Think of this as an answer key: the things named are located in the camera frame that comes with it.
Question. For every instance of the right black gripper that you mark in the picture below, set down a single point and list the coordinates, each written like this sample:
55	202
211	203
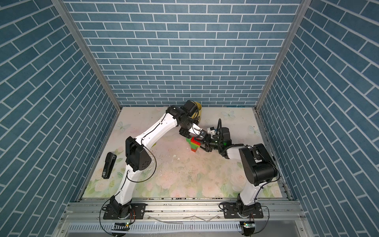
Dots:
208	144

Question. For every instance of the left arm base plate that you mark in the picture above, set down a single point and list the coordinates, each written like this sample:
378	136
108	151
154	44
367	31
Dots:
133	211

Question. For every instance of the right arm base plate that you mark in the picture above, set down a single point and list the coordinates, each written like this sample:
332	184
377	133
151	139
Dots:
234	210

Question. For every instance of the black remote-like device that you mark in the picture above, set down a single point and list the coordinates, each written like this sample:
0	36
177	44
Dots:
109	164

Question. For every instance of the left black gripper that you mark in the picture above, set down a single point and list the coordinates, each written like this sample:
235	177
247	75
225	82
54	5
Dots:
186	134

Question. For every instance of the lime lego brick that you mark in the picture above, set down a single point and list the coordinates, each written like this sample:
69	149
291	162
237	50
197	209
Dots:
194	145

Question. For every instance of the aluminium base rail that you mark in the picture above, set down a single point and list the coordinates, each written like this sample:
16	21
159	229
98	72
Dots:
269	217

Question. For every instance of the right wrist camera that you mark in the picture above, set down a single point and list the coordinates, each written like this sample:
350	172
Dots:
212	131

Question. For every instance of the floral table mat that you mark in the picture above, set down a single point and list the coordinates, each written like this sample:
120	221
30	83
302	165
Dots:
176	171

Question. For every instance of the red long lego brick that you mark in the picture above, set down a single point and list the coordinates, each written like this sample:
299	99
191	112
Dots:
194	141

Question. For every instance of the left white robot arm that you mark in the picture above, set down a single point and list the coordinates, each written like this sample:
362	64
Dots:
139	155

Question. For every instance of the yellow cup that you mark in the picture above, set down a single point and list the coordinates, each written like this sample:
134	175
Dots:
197	115

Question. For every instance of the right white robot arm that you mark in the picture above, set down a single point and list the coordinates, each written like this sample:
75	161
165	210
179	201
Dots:
258	166

